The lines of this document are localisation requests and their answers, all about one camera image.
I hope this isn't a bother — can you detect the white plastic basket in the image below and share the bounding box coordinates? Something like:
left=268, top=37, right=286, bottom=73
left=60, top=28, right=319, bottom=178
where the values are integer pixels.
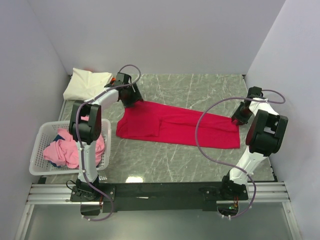
left=29, top=119, right=112, bottom=176

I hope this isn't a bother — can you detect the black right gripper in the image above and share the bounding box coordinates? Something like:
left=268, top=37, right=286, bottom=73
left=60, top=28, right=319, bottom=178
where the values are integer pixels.
left=230, top=102, right=253, bottom=126

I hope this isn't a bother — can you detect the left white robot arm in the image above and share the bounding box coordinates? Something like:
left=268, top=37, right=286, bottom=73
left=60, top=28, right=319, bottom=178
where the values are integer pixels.
left=68, top=71, right=143, bottom=201

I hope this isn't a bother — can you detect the aluminium rail frame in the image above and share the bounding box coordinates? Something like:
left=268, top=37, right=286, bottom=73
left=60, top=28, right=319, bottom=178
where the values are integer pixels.
left=15, top=180, right=302, bottom=240

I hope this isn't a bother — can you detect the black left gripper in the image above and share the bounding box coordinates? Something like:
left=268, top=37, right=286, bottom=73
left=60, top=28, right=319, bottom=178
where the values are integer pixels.
left=122, top=83, right=144, bottom=109

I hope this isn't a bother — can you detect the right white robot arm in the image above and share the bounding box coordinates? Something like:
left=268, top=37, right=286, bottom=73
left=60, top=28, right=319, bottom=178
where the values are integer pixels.
left=219, top=86, right=289, bottom=200

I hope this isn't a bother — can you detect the red t shirt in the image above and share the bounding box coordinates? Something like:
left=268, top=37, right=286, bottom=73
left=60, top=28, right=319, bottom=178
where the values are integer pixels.
left=116, top=101, right=241, bottom=149

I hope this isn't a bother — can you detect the folded orange t shirt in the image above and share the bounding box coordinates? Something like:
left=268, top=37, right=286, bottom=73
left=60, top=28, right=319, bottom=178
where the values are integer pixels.
left=83, top=67, right=116, bottom=85

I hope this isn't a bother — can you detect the black base beam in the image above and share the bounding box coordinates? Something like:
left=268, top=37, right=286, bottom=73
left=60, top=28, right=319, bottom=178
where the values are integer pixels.
left=70, top=182, right=249, bottom=213

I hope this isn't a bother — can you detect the pink t shirt in basket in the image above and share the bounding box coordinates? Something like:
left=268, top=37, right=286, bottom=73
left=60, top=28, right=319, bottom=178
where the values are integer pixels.
left=42, top=128, right=106, bottom=170

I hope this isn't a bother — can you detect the folded cream t shirt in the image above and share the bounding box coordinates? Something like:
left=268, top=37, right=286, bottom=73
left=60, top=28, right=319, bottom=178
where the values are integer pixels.
left=63, top=68, right=113, bottom=101

